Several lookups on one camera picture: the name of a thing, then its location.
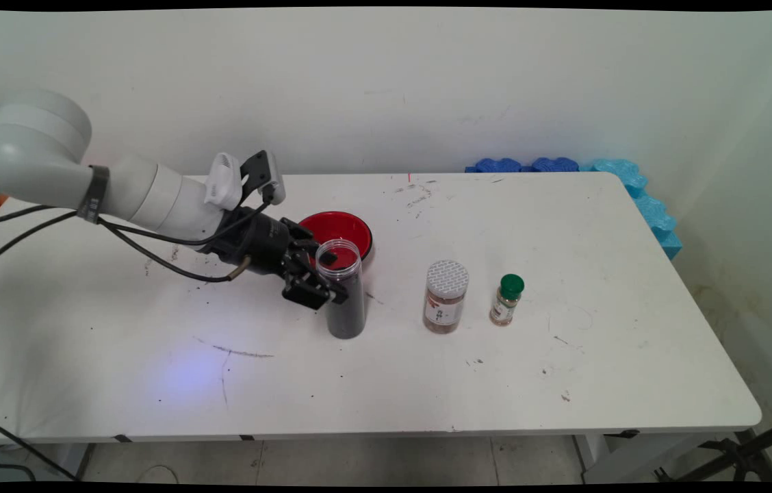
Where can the spice jar with patterned lid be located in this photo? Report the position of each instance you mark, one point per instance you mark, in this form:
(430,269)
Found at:
(444,308)

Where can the light blue foam tile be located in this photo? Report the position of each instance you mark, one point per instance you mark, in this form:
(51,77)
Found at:
(653,216)

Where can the red bowl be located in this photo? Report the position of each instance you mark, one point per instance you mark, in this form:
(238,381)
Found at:
(345,226)

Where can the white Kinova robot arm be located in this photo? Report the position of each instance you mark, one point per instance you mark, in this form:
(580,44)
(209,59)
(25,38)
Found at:
(30,150)

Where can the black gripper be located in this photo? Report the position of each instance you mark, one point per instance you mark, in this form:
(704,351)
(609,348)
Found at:
(259,243)

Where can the small spice bottle green cap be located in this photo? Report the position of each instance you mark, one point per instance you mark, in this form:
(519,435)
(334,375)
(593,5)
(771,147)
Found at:
(506,308)

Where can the clear jar of black grains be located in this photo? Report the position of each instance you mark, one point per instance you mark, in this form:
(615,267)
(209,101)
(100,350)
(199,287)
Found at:
(345,315)

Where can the white table leg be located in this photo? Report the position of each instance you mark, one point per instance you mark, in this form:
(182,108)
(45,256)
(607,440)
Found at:
(78,455)
(622,462)

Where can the dark blue foam tile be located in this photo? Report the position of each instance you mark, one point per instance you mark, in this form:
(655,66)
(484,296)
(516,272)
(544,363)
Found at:
(495,166)
(554,165)

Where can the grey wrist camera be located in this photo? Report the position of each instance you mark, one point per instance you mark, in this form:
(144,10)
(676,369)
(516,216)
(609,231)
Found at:
(263,174)

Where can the black tripod stand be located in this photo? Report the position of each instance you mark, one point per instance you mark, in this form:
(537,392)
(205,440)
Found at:
(745,452)

